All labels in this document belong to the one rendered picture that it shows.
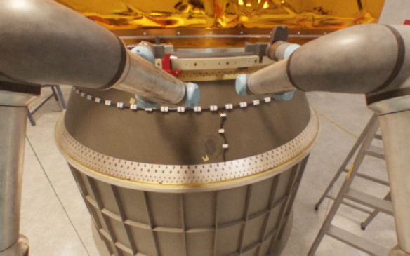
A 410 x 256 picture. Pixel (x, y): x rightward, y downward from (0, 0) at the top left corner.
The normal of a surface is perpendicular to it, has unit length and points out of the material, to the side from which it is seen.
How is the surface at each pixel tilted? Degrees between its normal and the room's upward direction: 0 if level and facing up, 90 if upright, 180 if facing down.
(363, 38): 48
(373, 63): 83
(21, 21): 61
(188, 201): 90
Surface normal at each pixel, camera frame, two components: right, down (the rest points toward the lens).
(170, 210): -0.06, 0.49
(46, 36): 0.53, 0.16
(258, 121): 0.39, -0.01
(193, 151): 0.07, 0.03
